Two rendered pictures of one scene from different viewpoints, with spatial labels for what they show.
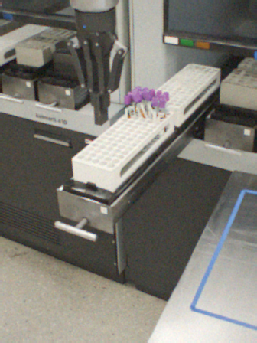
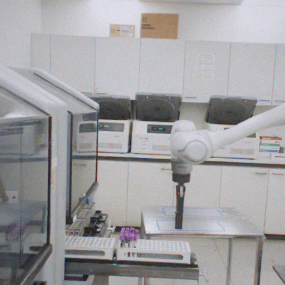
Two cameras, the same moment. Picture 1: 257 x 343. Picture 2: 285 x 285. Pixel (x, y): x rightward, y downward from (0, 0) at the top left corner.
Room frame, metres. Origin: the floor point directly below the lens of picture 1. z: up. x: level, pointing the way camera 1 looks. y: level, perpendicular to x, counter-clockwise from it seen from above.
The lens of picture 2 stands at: (1.72, 1.16, 1.44)
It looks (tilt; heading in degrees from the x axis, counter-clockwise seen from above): 6 degrees down; 241
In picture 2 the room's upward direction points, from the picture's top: 2 degrees clockwise
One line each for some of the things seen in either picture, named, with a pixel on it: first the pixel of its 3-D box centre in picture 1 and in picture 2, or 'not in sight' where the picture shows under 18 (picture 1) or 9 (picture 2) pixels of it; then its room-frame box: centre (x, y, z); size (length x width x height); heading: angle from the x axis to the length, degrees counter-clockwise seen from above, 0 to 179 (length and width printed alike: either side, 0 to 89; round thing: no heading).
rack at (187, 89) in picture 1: (184, 93); (78, 248); (1.30, -0.15, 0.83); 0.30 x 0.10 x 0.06; 150
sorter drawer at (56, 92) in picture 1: (109, 59); not in sight; (1.73, 0.06, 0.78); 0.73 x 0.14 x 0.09; 150
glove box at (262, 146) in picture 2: not in sight; (268, 146); (-1.56, -1.68, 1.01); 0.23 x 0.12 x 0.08; 149
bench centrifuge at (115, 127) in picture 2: not in sight; (107, 122); (0.20, -2.52, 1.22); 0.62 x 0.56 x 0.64; 58
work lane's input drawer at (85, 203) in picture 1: (154, 140); (120, 263); (1.14, -0.06, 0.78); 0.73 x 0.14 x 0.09; 150
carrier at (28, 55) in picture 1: (31, 56); not in sight; (1.60, 0.31, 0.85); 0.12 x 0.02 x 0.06; 61
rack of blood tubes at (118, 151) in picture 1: (127, 145); (153, 251); (1.02, 0.01, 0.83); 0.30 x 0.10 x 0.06; 150
